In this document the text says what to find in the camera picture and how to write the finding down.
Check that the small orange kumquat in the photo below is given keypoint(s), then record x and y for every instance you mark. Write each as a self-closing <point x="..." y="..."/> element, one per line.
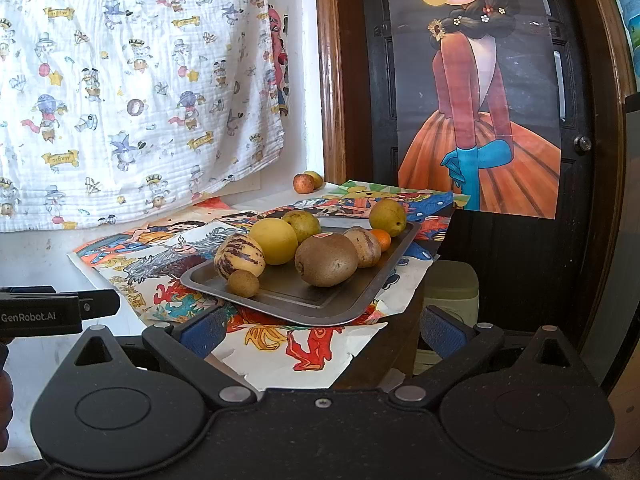
<point x="384" y="239"/>

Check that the brown wooden door frame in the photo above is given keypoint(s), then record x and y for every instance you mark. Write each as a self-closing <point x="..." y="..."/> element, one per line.
<point x="335" y="85"/>

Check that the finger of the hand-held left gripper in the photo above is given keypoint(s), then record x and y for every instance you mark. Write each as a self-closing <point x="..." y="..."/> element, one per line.
<point x="100" y="304"/>
<point x="25" y="290"/>

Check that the grey metal tray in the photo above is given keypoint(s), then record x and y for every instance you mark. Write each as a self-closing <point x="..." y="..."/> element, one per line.
<point x="300" y="302"/>

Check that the white cartoon printed blanket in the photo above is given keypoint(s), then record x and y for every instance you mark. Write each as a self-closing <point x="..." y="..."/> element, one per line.
<point x="125" y="85"/>

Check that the red apple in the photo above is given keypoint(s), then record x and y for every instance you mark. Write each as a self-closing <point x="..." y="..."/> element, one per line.
<point x="303" y="183"/>

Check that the olive green plastic container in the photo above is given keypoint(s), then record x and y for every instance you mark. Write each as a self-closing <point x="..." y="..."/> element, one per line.
<point x="452" y="290"/>

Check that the brown kiwi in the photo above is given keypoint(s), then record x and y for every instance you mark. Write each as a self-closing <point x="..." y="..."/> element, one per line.
<point x="326" y="259"/>

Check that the small green pear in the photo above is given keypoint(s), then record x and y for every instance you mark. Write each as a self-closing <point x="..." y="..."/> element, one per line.
<point x="302" y="224"/>

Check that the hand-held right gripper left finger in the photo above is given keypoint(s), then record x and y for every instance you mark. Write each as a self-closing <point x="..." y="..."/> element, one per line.
<point x="204" y="331"/>

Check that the wall poster orange dress figure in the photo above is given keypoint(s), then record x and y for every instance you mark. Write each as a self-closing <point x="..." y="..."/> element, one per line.
<point x="475" y="110"/>

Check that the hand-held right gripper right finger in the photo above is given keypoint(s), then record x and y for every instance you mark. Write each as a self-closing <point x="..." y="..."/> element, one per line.
<point x="442" y="331"/>

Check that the large green pear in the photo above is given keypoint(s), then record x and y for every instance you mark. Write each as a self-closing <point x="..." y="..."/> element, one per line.
<point x="387" y="216"/>

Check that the cartoon printed tablecloth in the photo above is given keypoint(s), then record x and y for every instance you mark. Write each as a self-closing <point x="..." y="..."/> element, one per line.
<point x="150" y="260"/>

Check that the red cartoon wall sticker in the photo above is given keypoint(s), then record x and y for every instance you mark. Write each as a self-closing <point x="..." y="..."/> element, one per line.
<point x="277" y="60"/>

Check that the bold striped pepino melon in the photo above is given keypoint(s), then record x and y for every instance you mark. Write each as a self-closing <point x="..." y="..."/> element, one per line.
<point x="239" y="256"/>

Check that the metal door knob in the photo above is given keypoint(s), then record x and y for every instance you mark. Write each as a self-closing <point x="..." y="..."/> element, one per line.
<point x="581" y="143"/>

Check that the yellow green plum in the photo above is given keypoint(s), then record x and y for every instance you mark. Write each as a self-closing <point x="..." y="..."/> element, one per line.
<point x="317" y="178"/>

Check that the pale pepino melon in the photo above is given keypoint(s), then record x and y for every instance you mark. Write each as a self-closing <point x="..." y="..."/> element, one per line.
<point x="364" y="246"/>

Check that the small brown longan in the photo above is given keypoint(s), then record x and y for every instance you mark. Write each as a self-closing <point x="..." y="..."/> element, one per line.
<point x="243" y="283"/>

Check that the wooden table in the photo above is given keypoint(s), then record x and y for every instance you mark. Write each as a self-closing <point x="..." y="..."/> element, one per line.
<point x="395" y="340"/>

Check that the round yellow citrus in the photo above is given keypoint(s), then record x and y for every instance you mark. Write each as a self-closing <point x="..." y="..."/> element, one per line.
<point x="273" y="240"/>

